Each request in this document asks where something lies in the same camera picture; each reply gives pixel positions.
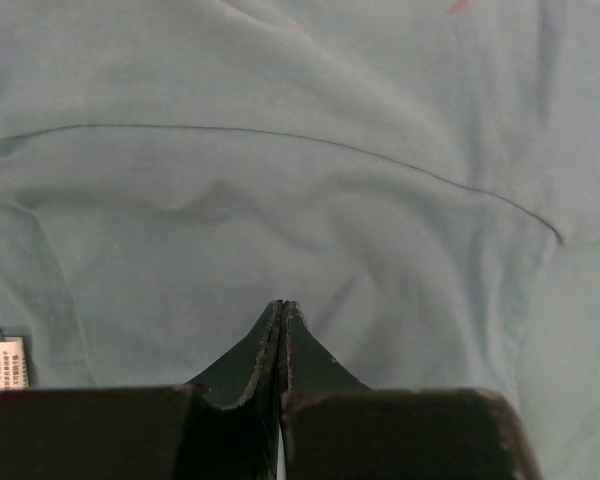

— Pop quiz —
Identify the blue-grey t shirt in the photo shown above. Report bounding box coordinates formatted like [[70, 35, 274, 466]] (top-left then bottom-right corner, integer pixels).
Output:
[[0, 1, 600, 479]]

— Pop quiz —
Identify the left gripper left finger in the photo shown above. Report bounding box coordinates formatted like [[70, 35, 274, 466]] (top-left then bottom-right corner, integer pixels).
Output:
[[182, 300, 283, 479]]

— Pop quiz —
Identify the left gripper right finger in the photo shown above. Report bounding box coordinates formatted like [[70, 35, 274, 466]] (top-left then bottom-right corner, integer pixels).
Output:
[[279, 301, 369, 479]]

